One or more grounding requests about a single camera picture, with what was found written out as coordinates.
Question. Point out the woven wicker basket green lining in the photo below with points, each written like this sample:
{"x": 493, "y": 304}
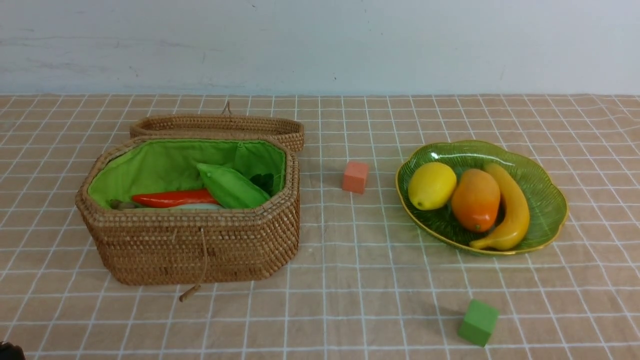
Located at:
{"x": 146, "y": 246}

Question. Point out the orange foam cube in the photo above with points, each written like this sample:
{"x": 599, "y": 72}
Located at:
{"x": 355, "y": 177}

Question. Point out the beige checkered tablecloth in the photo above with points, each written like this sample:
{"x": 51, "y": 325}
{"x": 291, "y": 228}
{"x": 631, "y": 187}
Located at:
{"x": 366, "y": 284}

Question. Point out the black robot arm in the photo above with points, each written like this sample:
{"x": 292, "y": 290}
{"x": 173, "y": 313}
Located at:
{"x": 9, "y": 351}

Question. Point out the dark purple eggplant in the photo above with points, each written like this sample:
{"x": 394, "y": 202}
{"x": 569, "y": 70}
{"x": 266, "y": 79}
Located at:
{"x": 117, "y": 204}

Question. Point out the orange yellow mango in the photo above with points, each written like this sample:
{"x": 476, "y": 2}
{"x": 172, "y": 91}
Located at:
{"x": 475, "y": 201}

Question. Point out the orange carrot with green leaves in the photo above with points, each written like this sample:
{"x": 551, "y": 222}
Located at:
{"x": 170, "y": 199}

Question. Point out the green foam cube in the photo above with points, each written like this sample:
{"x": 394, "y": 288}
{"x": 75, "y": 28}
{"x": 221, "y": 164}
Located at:
{"x": 478, "y": 323}

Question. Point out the green glass leaf plate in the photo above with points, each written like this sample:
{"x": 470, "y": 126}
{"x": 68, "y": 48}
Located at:
{"x": 547, "y": 204}

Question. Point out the green bitter gourd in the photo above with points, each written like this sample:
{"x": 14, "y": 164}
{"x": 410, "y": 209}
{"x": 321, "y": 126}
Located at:
{"x": 231, "y": 189}

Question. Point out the yellow banana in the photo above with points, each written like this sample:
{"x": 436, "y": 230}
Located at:
{"x": 516, "y": 221}

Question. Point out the yellow lemon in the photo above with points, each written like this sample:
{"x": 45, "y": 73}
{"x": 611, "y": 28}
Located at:
{"x": 431, "y": 186}

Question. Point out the white radish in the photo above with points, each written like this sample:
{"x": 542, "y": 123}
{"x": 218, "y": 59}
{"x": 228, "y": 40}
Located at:
{"x": 201, "y": 206}

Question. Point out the woven wicker basket lid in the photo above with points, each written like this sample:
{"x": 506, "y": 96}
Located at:
{"x": 289, "y": 133}

